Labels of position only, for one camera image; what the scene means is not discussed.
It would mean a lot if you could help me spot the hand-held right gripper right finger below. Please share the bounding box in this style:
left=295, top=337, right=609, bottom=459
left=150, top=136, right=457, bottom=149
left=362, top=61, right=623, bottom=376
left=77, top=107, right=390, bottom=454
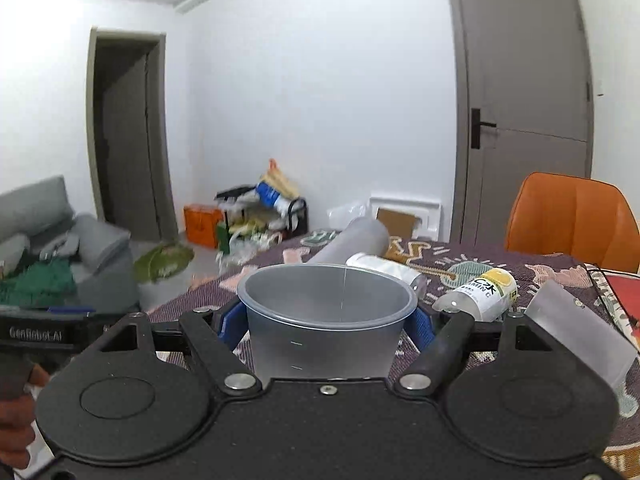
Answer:
left=394, top=304, right=557, bottom=397

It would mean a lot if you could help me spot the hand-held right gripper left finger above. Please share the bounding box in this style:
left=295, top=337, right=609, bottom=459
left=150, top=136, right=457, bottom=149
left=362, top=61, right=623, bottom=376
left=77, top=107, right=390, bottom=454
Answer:
left=97, top=302, right=263, bottom=396

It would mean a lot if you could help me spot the translucent plastic cup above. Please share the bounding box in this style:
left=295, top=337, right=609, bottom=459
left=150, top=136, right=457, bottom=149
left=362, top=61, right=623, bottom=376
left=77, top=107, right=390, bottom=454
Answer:
left=237, top=264, right=419, bottom=382

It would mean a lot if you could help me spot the tall grey translucent cup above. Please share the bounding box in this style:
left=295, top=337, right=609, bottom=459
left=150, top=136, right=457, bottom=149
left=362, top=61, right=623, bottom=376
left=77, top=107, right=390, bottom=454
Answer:
left=306, top=217, right=391, bottom=267

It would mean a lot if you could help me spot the frosted plastic cup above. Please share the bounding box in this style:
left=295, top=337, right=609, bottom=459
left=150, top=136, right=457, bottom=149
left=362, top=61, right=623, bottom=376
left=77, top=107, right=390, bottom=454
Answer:
left=524, top=279, right=635, bottom=390

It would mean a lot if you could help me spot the person's left hand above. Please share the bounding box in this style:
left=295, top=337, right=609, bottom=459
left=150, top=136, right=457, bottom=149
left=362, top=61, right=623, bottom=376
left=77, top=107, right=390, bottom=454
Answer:
left=0, top=365, right=51, bottom=468

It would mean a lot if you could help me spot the white plastic bottle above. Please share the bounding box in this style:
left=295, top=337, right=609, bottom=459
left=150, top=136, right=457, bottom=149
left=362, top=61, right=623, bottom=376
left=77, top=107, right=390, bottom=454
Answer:
left=346, top=253, right=427, bottom=301

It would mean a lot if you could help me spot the green cloth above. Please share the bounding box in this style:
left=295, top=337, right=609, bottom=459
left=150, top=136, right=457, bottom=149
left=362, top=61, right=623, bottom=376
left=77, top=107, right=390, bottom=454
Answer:
left=0, top=257, right=77, bottom=307

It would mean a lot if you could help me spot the yellow label plastic bottle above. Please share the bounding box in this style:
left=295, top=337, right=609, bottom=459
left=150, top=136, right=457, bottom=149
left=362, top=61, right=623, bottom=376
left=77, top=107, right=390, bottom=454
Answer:
left=432, top=268, right=519, bottom=323

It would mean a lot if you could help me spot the green round basket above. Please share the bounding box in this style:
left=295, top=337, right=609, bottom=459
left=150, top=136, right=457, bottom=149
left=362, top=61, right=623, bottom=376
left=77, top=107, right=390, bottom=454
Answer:
left=133, top=242, right=195, bottom=282

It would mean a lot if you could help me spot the orange box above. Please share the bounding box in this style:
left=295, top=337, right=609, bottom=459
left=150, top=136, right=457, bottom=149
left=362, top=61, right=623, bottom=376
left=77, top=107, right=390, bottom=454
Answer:
left=183, top=203, right=225, bottom=249

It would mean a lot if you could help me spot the brown cardboard piece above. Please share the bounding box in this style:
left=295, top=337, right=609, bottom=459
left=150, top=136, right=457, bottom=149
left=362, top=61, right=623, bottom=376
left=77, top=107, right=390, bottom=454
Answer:
left=375, top=207, right=419, bottom=238

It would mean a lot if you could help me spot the grey sofa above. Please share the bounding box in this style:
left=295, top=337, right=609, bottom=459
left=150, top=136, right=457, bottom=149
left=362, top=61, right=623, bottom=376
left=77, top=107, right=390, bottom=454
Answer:
left=0, top=175, right=142, bottom=313

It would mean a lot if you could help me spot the white foam board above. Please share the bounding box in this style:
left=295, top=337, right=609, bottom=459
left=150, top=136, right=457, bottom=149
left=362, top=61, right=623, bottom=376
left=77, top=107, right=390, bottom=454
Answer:
left=368, top=194, right=444, bottom=242

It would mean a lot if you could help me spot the black cluttered rack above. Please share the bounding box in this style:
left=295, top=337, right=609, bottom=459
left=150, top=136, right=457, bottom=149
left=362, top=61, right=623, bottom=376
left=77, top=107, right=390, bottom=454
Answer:
left=214, top=159, right=309, bottom=257

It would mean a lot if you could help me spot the clear plastic bag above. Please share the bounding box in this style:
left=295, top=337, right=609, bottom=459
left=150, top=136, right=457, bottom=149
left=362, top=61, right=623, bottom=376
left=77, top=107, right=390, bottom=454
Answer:
left=327, top=202, right=377, bottom=234

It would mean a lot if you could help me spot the printed patterned tablecloth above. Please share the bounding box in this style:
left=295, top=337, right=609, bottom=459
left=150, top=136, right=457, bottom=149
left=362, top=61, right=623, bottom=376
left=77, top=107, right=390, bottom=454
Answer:
left=145, top=230, right=640, bottom=477

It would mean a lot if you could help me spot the orange chair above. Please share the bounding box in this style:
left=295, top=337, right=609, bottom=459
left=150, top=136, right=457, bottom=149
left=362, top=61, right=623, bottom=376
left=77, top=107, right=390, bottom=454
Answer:
left=504, top=172, right=640, bottom=275

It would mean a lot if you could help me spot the red cushion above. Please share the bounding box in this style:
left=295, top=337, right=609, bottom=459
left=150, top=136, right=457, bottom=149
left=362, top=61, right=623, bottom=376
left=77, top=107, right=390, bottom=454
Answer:
left=584, top=264, right=640, bottom=352

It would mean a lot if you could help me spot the dark open door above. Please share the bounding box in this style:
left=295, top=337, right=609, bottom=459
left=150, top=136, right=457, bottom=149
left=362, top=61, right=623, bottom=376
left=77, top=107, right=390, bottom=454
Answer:
left=86, top=27, right=179, bottom=242

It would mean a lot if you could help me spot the grey closed door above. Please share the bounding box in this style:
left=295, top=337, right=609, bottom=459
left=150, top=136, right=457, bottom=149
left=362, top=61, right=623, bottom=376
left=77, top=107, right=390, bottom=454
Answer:
left=444, top=0, right=597, bottom=252

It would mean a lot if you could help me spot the black door handle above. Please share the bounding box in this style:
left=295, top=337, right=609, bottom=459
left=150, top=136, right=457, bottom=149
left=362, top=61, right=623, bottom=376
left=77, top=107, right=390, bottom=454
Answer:
left=470, top=108, right=498, bottom=150

